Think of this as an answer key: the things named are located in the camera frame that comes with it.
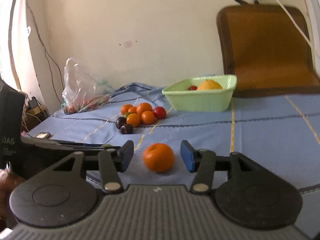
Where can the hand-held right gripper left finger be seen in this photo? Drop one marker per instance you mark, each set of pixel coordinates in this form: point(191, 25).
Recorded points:
point(126, 156)

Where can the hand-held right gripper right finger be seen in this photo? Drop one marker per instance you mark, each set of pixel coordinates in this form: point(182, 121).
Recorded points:
point(187, 156)

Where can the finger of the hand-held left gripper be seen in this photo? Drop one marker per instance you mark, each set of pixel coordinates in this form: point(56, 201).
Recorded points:
point(62, 145)

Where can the small green fruit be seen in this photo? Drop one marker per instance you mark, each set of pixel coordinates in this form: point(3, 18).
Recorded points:
point(127, 115)

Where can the light green plastic basket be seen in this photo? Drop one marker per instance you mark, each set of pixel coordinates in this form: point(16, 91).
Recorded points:
point(200, 101)

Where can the person's left hand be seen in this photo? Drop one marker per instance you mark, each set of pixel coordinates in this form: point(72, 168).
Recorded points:
point(10, 195)

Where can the black power adapter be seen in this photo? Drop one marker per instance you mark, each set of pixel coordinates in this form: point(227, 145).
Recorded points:
point(32, 103)

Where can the small cardboard box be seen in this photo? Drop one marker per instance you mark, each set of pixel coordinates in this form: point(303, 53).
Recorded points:
point(37, 112)

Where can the clear plastic bag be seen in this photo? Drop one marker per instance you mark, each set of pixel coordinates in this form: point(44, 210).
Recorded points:
point(80, 85)

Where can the small red tomato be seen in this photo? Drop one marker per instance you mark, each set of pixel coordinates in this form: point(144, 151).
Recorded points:
point(192, 88)

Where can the large yellow orange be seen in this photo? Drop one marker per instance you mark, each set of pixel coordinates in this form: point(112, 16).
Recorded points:
point(209, 85)

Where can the blue striped blanket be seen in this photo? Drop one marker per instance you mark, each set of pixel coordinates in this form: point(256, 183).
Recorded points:
point(262, 142)

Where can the window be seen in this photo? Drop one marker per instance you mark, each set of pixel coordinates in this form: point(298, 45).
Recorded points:
point(6, 30)

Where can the brown woven seat cushion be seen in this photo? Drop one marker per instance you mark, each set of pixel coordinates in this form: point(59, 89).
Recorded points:
point(265, 50)

